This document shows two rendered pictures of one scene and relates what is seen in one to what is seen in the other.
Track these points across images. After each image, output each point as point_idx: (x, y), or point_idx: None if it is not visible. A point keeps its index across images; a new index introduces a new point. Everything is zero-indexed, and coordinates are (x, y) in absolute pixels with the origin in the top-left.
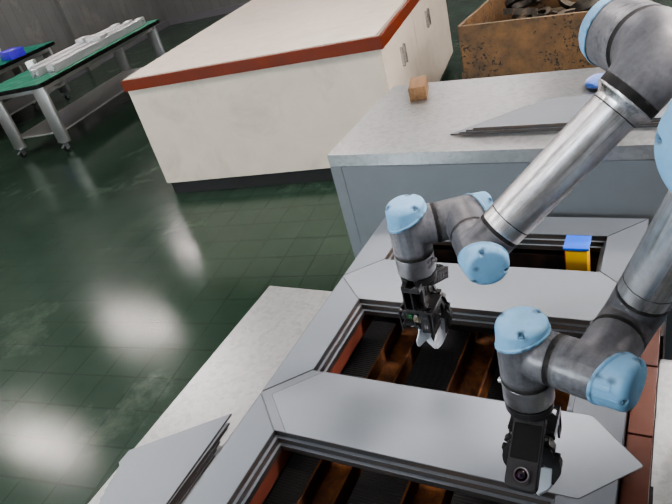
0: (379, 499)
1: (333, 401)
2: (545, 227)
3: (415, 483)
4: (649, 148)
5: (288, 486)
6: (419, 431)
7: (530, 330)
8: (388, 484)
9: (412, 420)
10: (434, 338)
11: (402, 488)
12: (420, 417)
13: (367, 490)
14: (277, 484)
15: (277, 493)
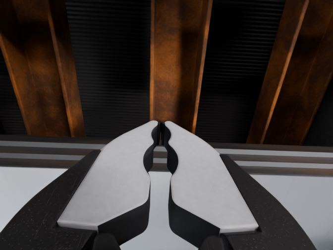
0: (105, 117)
1: (6, 215)
2: None
3: None
4: None
5: (16, 124)
6: (170, 234)
7: None
8: (106, 102)
9: (153, 223)
10: (156, 136)
11: (121, 103)
12: (164, 218)
13: (90, 112)
14: (4, 124)
15: (12, 132)
